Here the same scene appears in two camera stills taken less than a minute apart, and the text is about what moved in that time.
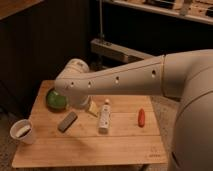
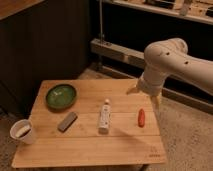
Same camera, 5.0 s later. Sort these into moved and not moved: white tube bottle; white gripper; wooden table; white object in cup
Moved: white gripper
Not moved: wooden table; white object in cup; white tube bottle
